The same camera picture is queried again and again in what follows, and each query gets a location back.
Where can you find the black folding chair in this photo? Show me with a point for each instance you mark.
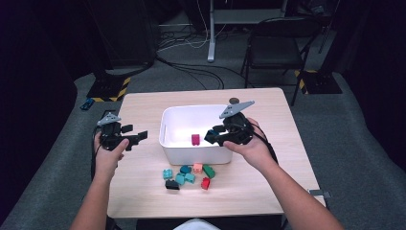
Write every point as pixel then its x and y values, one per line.
pixel 274 48

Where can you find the person's left hand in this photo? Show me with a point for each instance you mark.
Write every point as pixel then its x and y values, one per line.
pixel 107 159

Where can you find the dark teal toy block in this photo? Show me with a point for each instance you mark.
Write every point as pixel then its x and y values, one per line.
pixel 185 169

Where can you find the magenta toy block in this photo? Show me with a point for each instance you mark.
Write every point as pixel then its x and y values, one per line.
pixel 195 139

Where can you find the light blue toy block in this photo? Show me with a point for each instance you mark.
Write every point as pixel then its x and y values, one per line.
pixel 190 178

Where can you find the white desk frame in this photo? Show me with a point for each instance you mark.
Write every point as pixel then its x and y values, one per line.
pixel 211 38

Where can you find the black toy block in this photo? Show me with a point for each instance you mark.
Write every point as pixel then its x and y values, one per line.
pixel 172 184

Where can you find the black yellow striped stand base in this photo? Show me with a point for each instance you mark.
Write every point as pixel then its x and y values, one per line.
pixel 107 87
pixel 319 83

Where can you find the white plastic bin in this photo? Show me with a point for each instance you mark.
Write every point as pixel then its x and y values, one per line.
pixel 196 153

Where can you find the small light teal toy block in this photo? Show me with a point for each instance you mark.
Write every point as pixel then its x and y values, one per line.
pixel 167 174

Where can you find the person's right hand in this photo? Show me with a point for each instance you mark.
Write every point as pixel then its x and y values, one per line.
pixel 252 153

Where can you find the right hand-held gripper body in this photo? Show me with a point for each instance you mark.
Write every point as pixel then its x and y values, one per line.
pixel 237 127

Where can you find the round table grommet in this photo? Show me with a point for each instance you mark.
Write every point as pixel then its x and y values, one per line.
pixel 234 101

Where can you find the green toy block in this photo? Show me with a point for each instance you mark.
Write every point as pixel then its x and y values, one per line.
pixel 209 171

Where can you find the grey metal clip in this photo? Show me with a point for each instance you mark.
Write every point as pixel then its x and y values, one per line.
pixel 319 193

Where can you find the red toy block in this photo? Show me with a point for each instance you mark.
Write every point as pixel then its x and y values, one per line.
pixel 206 183

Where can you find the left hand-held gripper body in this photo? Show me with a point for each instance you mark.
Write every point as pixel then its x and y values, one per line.
pixel 111 137

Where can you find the pink orange toy block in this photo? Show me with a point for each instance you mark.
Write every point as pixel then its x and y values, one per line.
pixel 198 167

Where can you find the small blue object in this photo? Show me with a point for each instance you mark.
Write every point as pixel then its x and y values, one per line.
pixel 86 104

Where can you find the dark curtain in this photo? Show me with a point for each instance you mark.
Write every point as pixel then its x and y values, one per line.
pixel 32 96
pixel 376 80

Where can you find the dark blue toy block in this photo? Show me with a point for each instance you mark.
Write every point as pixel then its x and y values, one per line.
pixel 210 136

